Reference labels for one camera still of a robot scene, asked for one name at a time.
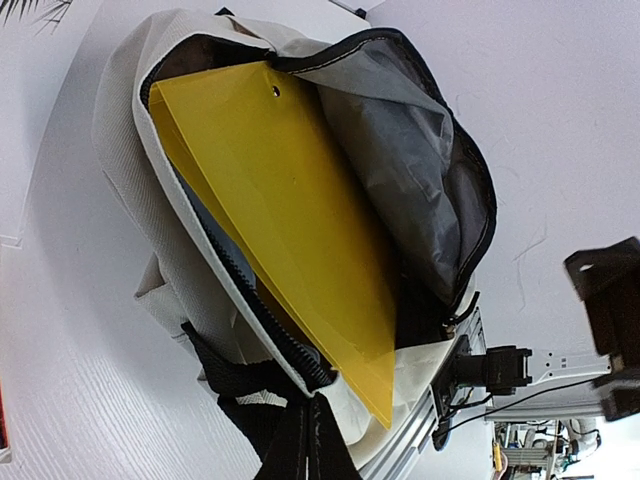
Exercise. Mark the beige canvas student bag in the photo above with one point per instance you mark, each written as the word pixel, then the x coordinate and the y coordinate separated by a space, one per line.
pixel 425 177

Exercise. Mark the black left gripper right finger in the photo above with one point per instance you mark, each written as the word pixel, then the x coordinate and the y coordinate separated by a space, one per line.
pixel 328 456

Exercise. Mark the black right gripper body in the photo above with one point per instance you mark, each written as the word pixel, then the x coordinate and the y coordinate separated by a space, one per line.
pixel 607 282

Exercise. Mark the cluttered lab workbench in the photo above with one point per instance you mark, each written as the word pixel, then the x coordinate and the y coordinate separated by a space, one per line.
pixel 543 449

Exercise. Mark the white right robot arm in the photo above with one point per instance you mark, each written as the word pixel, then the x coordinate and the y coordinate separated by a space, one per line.
pixel 501 371

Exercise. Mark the white Singularity book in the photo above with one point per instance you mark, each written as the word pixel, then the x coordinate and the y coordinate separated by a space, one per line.
pixel 40 18

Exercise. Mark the yellow hardcover book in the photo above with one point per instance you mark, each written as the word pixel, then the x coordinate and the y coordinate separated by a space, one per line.
pixel 255 147

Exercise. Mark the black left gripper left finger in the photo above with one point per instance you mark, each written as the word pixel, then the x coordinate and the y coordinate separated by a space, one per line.
pixel 288 455

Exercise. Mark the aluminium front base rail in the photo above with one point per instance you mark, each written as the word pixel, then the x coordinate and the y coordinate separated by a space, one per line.
pixel 411 439

